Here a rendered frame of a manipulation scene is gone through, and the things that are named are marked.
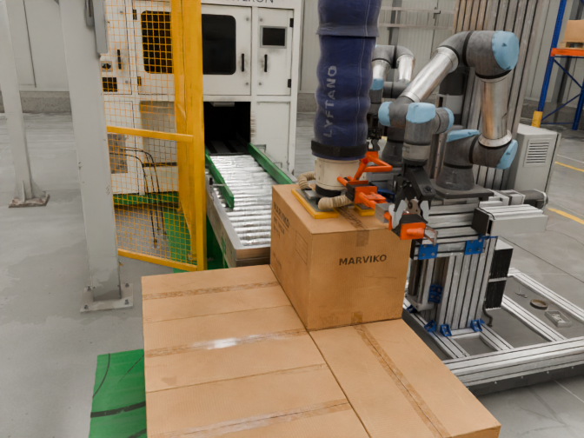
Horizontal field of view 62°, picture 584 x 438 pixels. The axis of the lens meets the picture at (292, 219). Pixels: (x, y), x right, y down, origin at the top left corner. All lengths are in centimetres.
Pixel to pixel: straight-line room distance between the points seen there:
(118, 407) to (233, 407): 99
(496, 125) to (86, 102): 204
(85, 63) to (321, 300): 177
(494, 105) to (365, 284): 79
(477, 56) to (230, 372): 131
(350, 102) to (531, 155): 95
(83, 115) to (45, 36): 821
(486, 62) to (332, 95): 53
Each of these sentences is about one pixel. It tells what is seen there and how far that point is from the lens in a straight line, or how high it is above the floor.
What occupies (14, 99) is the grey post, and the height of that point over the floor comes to 97.
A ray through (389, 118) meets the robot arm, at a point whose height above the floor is 136.
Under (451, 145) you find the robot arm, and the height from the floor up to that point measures 121.
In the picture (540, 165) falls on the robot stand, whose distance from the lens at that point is 249.
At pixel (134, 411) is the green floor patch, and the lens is 243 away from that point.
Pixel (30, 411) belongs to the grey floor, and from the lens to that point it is 257.
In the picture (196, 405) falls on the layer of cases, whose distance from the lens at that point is 158.
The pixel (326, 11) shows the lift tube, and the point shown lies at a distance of 186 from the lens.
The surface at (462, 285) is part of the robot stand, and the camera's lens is 255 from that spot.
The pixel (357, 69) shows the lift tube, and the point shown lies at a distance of 186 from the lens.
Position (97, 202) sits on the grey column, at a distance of 301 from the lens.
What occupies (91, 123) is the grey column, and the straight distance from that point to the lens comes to 290.
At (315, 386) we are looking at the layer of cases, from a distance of 165.
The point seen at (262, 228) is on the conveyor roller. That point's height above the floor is 55.
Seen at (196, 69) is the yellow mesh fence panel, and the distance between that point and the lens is 293.
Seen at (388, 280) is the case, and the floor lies 73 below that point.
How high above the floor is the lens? 158
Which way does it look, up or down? 20 degrees down
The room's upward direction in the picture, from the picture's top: 2 degrees clockwise
